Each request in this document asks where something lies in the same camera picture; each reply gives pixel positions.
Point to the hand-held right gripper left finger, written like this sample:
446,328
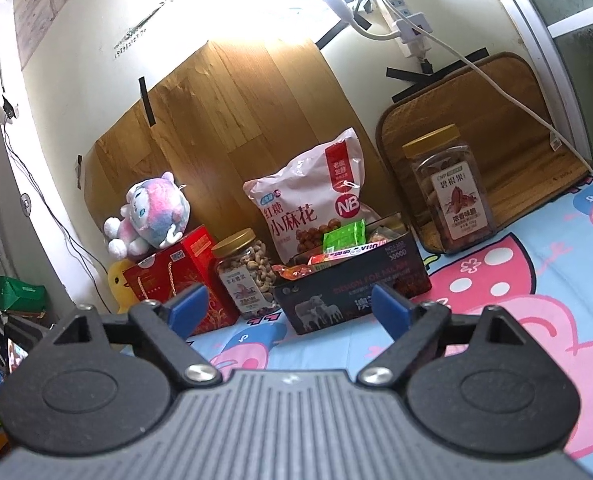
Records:
189,306

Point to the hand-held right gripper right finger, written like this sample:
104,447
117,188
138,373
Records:
390,310

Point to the black cardboard box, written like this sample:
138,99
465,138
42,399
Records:
326,300

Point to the red gift box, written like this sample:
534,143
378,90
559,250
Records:
186,265

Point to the clear cashew jar gold lid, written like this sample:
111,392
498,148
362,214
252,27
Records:
244,275

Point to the yellow plush duck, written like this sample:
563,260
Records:
121,285

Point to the long red white snack packet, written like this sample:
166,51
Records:
346,254

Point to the green snack packet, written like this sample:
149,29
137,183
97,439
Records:
344,236

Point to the pink blue plush toy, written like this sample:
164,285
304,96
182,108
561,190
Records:
149,210

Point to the orange candy packets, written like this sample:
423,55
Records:
294,271

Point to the clear pecan jar yellow lid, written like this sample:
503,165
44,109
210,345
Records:
451,195

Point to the large pink snack bag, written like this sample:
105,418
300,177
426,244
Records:
306,195

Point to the cartoon printed bed sheet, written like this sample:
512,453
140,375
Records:
551,270

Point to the green carton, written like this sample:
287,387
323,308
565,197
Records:
11,292

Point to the wood-grain board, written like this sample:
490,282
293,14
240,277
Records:
226,125

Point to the black tape strip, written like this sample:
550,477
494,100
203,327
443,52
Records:
147,102
344,27

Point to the brown bamboo mat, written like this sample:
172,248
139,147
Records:
501,125

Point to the white plug adapter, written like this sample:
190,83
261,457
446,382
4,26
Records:
414,27

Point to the white power strip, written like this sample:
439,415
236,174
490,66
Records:
394,5

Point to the white flexible lamp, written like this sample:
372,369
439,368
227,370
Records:
341,7

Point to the frosted glass sliding door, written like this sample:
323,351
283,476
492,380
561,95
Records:
576,5

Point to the grey wood-pattern wall sheet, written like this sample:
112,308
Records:
41,10

